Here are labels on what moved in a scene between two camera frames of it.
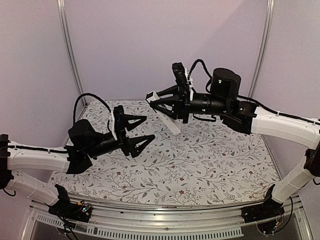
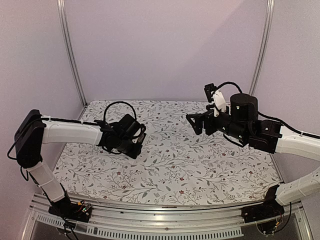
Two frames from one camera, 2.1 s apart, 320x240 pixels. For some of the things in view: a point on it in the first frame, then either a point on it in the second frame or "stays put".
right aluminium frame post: (270, 7) stays put
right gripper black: (182, 110) -> (198, 126)
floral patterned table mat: (208, 163) stays put
